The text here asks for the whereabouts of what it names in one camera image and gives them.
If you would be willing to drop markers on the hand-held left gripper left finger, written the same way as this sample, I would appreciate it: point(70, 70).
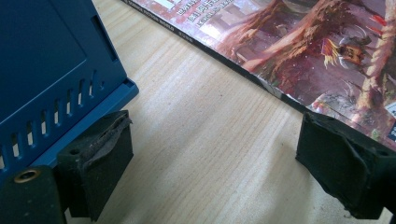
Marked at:
point(99, 161)

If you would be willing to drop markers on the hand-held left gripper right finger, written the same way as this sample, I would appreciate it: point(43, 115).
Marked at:
point(342, 161)

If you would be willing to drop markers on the blue plastic file rack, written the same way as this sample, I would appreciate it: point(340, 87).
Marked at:
point(46, 62)

